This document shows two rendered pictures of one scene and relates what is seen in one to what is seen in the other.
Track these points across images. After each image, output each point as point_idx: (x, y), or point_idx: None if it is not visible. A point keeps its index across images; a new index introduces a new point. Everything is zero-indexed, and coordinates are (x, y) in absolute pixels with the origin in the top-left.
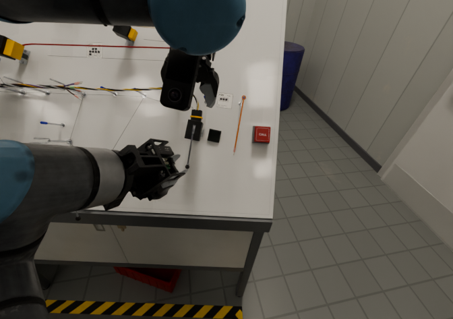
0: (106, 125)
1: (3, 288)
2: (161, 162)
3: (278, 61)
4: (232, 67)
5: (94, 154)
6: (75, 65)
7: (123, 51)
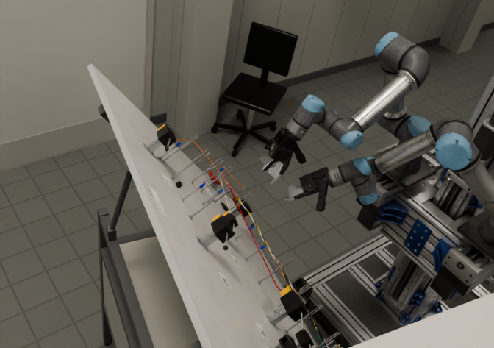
0: (260, 274)
1: None
2: (313, 171)
3: (174, 145)
4: (192, 174)
5: (337, 166)
6: (251, 281)
7: None
